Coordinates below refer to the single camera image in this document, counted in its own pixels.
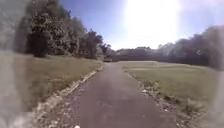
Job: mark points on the dark asphalt path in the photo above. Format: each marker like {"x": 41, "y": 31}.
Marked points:
{"x": 111, "y": 96}

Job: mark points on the pale stony path verge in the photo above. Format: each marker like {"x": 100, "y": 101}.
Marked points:
{"x": 63, "y": 93}

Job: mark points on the grass field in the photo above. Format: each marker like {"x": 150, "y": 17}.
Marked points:
{"x": 176, "y": 78}
{"x": 53, "y": 73}

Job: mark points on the row of trees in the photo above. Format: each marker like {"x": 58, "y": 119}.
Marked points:
{"x": 186, "y": 51}
{"x": 56, "y": 33}

